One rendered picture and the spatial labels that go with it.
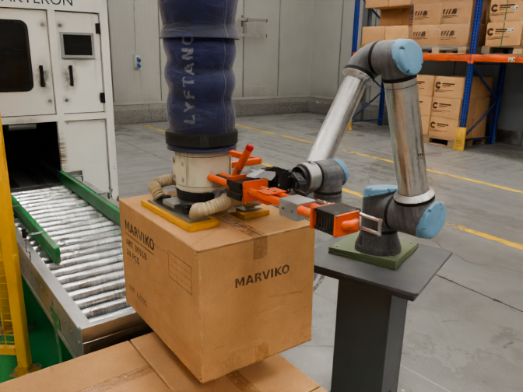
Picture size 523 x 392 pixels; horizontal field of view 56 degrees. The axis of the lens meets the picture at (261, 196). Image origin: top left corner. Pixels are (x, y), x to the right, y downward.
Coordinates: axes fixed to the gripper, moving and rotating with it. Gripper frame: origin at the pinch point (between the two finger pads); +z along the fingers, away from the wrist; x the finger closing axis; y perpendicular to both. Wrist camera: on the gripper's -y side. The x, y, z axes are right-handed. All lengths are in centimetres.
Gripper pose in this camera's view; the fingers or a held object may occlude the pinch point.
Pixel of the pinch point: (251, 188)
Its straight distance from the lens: 137.2
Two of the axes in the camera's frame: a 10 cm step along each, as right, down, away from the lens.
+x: 0.2, -9.6, -2.8
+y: -5.9, -2.4, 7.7
